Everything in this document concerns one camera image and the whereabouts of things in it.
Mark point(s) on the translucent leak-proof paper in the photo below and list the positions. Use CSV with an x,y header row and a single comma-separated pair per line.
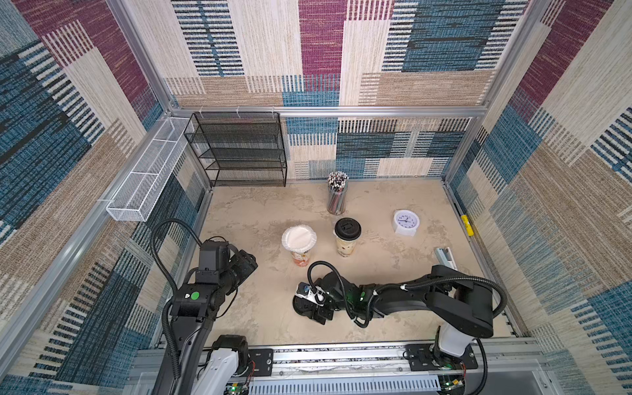
x,y
299,239

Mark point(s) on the white round clock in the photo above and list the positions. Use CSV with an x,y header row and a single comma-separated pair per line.
x,y
405,222

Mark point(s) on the grey white small device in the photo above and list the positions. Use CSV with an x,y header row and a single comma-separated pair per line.
x,y
445,257

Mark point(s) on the white wire mesh basket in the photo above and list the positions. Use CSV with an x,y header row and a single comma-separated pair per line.
x,y
137,196

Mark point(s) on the beige patterned paper cup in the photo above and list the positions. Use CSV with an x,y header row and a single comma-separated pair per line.
x,y
346,244

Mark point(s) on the red patterned paper cup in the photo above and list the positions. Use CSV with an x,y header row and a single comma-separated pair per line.
x,y
300,259

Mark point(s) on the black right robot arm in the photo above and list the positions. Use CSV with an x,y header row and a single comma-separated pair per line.
x,y
467,304

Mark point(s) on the black wire shelf rack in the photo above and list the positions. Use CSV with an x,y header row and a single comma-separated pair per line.
x,y
239,149

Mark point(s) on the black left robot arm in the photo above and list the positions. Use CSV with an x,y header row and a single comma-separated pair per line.
x,y
188,316

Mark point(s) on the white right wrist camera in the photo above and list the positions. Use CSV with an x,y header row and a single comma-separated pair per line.
x,y
313,294

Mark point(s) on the metal straw holder cup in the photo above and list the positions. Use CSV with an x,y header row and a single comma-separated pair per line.
x,y
337,182

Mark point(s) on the yellow marker on rail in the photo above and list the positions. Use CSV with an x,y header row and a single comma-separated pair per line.
x,y
467,225

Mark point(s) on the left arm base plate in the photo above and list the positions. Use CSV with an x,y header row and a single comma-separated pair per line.
x,y
261,361

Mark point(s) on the black cup lid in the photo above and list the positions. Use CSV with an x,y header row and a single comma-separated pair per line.
x,y
304,307
347,229

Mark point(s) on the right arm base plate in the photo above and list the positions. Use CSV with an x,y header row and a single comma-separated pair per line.
x,y
422,357

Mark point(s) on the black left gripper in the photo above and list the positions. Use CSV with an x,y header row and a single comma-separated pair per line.
x,y
245,263

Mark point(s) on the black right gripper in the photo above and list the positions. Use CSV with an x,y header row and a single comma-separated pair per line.
x,y
316,306

